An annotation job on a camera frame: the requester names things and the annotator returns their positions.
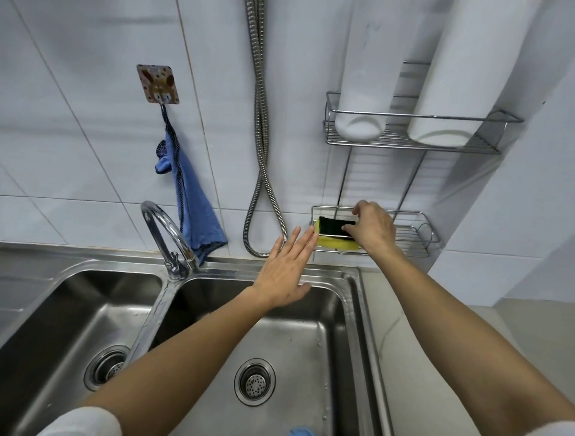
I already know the person's left hand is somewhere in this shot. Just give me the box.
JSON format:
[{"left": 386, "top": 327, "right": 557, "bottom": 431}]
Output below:
[{"left": 248, "top": 227, "right": 320, "bottom": 309}]

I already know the person's right hand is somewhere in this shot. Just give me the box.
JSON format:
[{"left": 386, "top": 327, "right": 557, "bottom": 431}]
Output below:
[{"left": 342, "top": 201, "right": 399, "bottom": 257}]

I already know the yellow sponge with green pad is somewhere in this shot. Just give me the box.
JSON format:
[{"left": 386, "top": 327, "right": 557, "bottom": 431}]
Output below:
[{"left": 314, "top": 217, "right": 360, "bottom": 252}]

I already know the person's right forearm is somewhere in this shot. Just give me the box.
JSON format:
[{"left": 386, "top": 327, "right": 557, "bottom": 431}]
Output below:
[{"left": 370, "top": 245, "right": 575, "bottom": 436}]

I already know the person's left forearm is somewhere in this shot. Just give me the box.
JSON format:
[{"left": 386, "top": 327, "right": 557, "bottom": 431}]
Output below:
[{"left": 82, "top": 287, "right": 276, "bottom": 436}]

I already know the metal sink drain strainer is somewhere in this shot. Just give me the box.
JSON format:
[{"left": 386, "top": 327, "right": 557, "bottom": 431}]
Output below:
[
  {"left": 84, "top": 345, "right": 132, "bottom": 392},
  {"left": 234, "top": 358, "right": 276, "bottom": 408}
]

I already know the blue hanging towel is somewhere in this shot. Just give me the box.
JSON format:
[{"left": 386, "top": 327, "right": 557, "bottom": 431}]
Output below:
[{"left": 155, "top": 104, "right": 228, "bottom": 266}]

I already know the chrome curved faucet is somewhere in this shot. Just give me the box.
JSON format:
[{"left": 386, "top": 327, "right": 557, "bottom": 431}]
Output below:
[{"left": 140, "top": 201, "right": 201, "bottom": 282}]

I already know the white cylindrical container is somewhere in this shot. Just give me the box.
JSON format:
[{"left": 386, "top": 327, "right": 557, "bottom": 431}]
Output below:
[
  {"left": 335, "top": 0, "right": 445, "bottom": 143},
  {"left": 406, "top": 0, "right": 545, "bottom": 148}
]

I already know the stainless steel double sink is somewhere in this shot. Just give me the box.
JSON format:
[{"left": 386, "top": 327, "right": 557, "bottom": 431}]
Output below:
[{"left": 0, "top": 242, "right": 394, "bottom": 436}]

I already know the white sleeve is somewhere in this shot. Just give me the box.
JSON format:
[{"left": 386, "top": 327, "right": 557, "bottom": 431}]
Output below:
[{"left": 36, "top": 406, "right": 123, "bottom": 436}]

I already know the chrome wire wall rack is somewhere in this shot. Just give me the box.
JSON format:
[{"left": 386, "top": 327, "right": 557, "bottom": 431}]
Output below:
[{"left": 310, "top": 60, "right": 524, "bottom": 260}]

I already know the metal shower hose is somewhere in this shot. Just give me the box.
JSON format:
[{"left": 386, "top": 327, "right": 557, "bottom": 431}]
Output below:
[{"left": 243, "top": 0, "right": 288, "bottom": 258}]

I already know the patterned adhesive wall hook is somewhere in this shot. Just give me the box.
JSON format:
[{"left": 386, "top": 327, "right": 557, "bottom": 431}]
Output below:
[{"left": 137, "top": 64, "right": 180, "bottom": 105}]

